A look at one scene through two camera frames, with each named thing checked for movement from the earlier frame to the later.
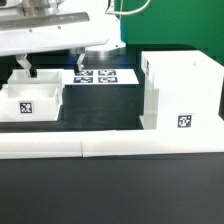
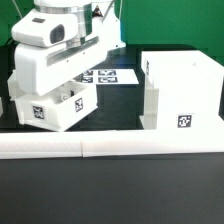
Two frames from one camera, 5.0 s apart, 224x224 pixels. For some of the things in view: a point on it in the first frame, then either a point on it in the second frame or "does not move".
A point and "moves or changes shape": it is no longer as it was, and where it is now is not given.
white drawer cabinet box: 182,91 does not move
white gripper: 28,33 -> 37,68
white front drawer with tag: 30,102 moves or changes shape
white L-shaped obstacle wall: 95,143 does not move
